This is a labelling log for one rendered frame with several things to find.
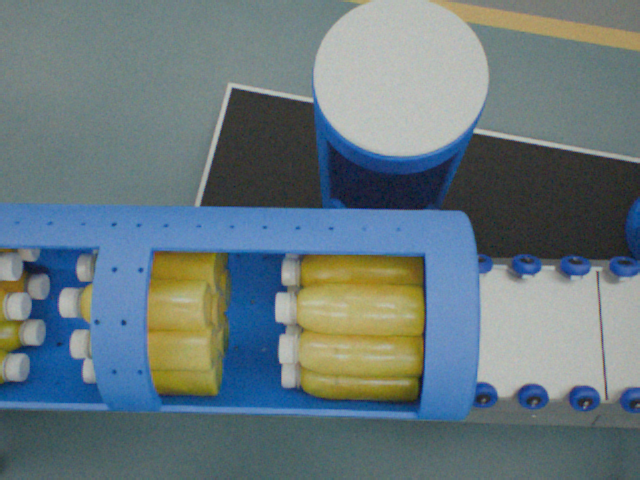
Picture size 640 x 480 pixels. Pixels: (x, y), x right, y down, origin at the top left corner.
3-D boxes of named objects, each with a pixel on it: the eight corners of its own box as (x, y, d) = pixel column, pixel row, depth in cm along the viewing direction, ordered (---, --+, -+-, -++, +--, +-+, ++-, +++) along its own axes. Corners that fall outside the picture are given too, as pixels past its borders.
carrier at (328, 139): (310, 196, 205) (345, 289, 198) (287, 31, 121) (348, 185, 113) (404, 162, 207) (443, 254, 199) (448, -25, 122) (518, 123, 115)
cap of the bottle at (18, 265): (-2, 252, 102) (11, 252, 101) (11, 252, 105) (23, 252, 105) (-3, 280, 101) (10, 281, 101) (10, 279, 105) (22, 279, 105)
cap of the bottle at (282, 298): (288, 323, 95) (274, 323, 95) (291, 320, 99) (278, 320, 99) (289, 293, 95) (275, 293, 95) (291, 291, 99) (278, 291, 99)
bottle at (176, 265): (212, 251, 98) (82, 248, 99) (213, 300, 99) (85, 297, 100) (221, 241, 105) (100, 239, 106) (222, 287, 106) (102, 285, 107)
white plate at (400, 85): (289, 28, 119) (290, 32, 120) (349, 179, 112) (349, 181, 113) (448, -27, 121) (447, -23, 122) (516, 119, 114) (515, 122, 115)
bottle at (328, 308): (424, 340, 92) (285, 336, 93) (419, 333, 99) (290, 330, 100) (425, 285, 92) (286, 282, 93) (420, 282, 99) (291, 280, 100)
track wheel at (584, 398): (605, 394, 108) (601, 384, 109) (573, 393, 108) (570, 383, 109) (598, 414, 110) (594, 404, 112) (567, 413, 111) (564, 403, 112)
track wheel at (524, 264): (544, 276, 114) (545, 264, 113) (514, 275, 114) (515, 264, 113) (537, 264, 118) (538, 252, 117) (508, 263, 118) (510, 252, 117)
